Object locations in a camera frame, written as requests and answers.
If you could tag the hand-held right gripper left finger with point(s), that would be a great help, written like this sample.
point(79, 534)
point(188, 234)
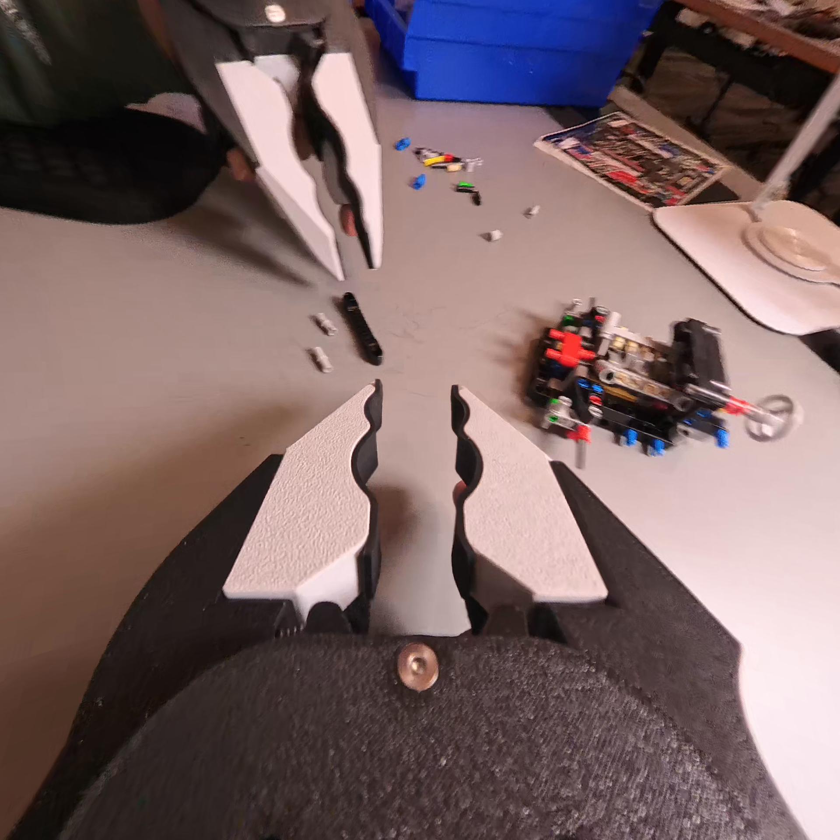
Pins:
point(308, 525)

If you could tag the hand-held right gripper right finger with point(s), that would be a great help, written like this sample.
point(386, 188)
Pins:
point(525, 525)

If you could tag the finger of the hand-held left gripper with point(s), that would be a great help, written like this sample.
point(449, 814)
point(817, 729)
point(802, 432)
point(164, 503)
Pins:
point(275, 151)
point(351, 111)

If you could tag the black lego beam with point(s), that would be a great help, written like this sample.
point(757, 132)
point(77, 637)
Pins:
point(361, 328)

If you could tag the lego car chassis assembly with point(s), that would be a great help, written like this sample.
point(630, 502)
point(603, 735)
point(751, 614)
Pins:
point(695, 354)

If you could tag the person's left forearm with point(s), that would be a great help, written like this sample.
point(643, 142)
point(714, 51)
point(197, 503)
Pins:
point(98, 170)

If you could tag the pile of small lego pieces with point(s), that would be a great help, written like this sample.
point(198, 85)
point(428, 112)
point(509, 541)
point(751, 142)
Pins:
point(436, 159)

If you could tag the person's left hand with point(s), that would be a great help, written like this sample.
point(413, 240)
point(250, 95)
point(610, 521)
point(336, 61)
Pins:
point(241, 167)

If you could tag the blue plastic bin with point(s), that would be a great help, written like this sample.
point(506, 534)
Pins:
point(512, 59)

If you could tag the holographic sticker sheet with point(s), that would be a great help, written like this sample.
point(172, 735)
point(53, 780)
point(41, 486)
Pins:
point(630, 161)

